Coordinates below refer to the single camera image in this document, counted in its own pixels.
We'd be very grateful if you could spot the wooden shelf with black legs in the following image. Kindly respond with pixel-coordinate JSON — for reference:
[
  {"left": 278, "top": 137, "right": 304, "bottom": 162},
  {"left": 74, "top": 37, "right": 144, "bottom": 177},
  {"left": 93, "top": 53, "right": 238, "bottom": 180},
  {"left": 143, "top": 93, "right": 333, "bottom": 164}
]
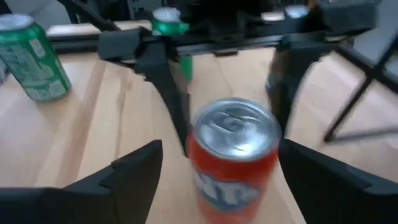
[{"left": 323, "top": 30, "right": 398, "bottom": 144}]

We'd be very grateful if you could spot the black aluminium rail frame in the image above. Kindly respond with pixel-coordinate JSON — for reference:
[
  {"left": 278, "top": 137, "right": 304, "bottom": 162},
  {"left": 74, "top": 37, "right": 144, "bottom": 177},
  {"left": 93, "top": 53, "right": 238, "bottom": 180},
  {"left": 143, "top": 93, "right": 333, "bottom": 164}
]
[{"left": 46, "top": 0, "right": 125, "bottom": 54}]

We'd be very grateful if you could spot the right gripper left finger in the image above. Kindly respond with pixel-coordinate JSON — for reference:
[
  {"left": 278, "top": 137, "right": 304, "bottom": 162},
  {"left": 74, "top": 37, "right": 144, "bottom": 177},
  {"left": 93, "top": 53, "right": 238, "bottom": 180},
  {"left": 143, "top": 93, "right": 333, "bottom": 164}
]
[{"left": 0, "top": 139, "right": 164, "bottom": 224}]

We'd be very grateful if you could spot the orange Fanta soda can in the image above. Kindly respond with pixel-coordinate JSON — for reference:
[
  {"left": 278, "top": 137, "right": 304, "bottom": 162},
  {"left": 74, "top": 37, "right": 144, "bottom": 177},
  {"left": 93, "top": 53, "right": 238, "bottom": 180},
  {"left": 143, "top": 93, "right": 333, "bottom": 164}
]
[{"left": 185, "top": 97, "right": 283, "bottom": 224}]

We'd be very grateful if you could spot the green Sprite soda can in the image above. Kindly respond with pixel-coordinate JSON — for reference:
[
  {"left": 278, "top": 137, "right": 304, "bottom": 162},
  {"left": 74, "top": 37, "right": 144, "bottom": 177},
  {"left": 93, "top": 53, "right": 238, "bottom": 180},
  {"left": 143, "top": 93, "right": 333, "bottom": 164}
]
[
  {"left": 150, "top": 6, "right": 194, "bottom": 83},
  {"left": 0, "top": 13, "right": 72, "bottom": 103}
]

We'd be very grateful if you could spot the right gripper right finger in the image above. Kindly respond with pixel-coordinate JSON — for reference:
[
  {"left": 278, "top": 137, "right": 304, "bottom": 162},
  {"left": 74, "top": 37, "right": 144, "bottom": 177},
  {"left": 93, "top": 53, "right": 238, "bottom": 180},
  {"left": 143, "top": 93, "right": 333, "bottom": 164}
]
[{"left": 278, "top": 138, "right": 398, "bottom": 224}]

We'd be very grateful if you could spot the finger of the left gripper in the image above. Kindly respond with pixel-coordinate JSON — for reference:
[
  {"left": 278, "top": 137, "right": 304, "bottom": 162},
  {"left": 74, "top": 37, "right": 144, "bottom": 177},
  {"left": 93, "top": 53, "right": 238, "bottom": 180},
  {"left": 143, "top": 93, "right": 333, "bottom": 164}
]
[
  {"left": 266, "top": 0, "right": 382, "bottom": 138},
  {"left": 97, "top": 27, "right": 191, "bottom": 157}
]

